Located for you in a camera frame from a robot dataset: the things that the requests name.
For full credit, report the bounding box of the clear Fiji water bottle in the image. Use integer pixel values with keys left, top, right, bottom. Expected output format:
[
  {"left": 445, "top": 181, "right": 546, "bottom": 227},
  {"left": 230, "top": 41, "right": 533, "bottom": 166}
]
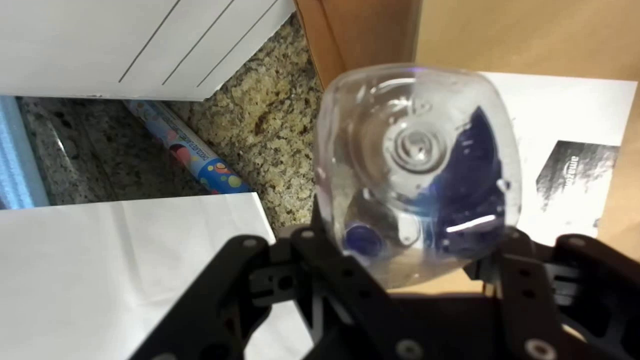
[{"left": 315, "top": 62, "right": 524, "bottom": 292}]

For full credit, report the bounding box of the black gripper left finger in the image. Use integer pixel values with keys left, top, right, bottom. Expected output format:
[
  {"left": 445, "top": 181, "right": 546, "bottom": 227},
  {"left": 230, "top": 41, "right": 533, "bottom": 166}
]
[{"left": 129, "top": 202, "right": 403, "bottom": 360}]

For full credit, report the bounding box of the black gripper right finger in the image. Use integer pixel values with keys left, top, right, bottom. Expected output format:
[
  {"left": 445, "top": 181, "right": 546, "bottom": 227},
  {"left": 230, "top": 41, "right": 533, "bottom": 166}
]
[{"left": 462, "top": 224, "right": 640, "bottom": 360}]

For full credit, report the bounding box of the white cardboard box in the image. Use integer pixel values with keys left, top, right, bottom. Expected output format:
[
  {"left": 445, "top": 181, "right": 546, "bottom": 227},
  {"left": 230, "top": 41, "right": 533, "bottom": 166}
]
[{"left": 0, "top": 190, "right": 316, "bottom": 360}]

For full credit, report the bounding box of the blue magazine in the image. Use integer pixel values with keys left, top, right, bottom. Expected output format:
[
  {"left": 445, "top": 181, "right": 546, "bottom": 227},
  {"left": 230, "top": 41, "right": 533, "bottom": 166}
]
[{"left": 123, "top": 97, "right": 253, "bottom": 196}]

